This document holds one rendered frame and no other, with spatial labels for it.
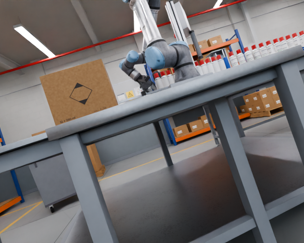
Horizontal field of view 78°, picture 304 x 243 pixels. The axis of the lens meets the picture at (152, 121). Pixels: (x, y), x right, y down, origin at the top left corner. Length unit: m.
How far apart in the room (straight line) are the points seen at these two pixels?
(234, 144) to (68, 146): 0.65
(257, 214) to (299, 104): 0.48
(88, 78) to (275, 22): 7.67
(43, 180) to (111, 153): 3.09
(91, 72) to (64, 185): 2.43
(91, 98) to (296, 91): 0.83
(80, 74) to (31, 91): 5.81
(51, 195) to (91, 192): 2.57
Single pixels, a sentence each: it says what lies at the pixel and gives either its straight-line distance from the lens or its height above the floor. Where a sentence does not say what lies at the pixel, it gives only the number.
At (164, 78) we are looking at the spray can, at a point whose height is 1.03.
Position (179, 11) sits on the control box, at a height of 1.41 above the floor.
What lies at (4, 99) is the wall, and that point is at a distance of 7.13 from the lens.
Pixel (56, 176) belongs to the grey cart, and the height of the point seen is 0.48.
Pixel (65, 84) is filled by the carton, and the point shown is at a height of 1.05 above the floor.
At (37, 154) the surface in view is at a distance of 0.80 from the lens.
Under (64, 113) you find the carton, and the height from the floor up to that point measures 0.92.
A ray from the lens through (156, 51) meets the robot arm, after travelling 1.00.
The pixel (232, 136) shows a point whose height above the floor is 0.57.
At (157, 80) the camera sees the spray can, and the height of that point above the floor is 1.03.
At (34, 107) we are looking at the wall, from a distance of 6.66.
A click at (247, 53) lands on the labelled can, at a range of 1.82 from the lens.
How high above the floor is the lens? 0.74
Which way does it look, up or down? 1 degrees up
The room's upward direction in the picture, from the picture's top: 19 degrees counter-clockwise
